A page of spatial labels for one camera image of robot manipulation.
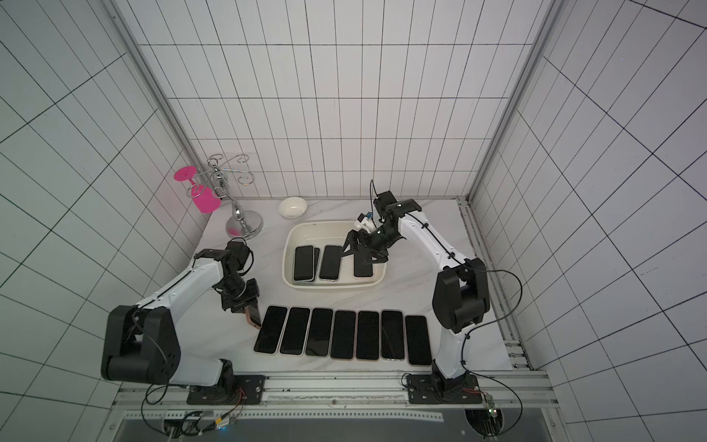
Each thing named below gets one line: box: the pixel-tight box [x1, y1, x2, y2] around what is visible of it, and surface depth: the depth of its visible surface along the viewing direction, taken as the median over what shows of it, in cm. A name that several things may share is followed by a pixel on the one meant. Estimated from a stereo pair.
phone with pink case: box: [330, 309, 357, 361], surface depth 85 cm
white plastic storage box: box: [281, 221, 388, 291], surface depth 97 cm
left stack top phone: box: [293, 244, 314, 283], surface depth 99 cm
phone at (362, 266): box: [351, 253, 375, 280], surface depth 97 cm
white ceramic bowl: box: [278, 196, 308, 220], surface depth 115 cm
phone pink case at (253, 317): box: [244, 305, 263, 330], surface depth 81 cm
